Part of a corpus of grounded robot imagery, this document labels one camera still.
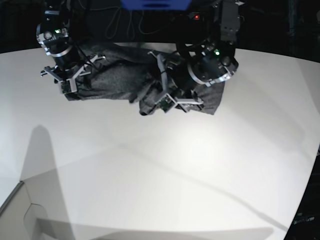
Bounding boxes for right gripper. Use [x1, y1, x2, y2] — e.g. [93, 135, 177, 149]
[40, 54, 106, 95]

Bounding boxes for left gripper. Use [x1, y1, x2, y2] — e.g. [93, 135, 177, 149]
[148, 51, 204, 113]

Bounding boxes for grey t-shirt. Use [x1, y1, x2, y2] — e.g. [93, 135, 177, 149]
[66, 42, 226, 116]

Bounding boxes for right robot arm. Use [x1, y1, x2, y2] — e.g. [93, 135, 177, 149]
[35, 0, 106, 95]

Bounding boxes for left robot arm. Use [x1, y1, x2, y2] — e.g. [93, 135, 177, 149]
[139, 0, 241, 116]

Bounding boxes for blue box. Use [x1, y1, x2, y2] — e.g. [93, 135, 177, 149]
[120, 0, 191, 11]

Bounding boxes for black power strip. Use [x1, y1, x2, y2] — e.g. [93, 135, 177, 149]
[188, 12, 208, 22]

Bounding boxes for grey cable loops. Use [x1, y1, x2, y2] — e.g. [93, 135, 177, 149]
[104, 7, 176, 40]

